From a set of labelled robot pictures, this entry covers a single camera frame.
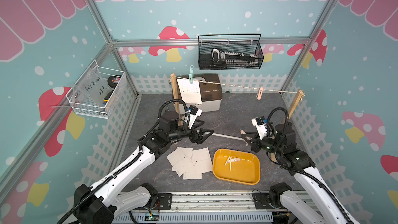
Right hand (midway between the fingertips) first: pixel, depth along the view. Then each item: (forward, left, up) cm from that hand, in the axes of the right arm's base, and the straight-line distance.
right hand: (243, 135), depth 73 cm
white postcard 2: (-3, +20, -24) cm, 31 cm away
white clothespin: (-4, +5, -21) cm, 22 cm away
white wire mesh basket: (+5, +64, +13) cm, 66 cm away
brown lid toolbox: (+31, +14, -2) cm, 34 cm away
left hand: (0, +17, +5) cm, 17 cm away
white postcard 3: (-5, +32, -22) cm, 40 cm away
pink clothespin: (0, 0, +2) cm, 2 cm away
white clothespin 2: (-4, +1, -20) cm, 21 cm away
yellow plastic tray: (-7, +1, -22) cm, 23 cm away
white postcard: (-10, +24, -22) cm, 35 cm away
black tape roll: (+26, +66, +12) cm, 72 cm away
